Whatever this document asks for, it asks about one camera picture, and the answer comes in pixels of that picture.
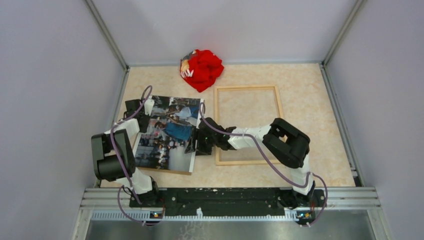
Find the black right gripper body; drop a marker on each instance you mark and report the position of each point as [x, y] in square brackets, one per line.
[204, 144]

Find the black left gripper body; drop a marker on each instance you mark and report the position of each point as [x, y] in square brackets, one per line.
[146, 119]

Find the brown cardboard backing board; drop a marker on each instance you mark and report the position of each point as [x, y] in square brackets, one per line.
[162, 153]

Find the printed colour photo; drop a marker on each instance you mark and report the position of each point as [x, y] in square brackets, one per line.
[175, 117]

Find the light wooden picture frame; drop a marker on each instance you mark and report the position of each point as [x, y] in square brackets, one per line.
[245, 106]

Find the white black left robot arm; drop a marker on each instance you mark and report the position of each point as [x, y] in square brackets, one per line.
[114, 160]

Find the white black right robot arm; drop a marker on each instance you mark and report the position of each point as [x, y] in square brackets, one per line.
[284, 148]

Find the red crumpled cloth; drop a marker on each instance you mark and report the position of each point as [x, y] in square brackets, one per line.
[200, 69]

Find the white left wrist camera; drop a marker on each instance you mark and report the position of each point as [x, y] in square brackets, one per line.
[148, 106]

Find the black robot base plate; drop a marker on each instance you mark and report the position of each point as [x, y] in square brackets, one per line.
[270, 197]

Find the aluminium rail front edge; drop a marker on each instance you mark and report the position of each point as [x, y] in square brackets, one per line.
[110, 204]

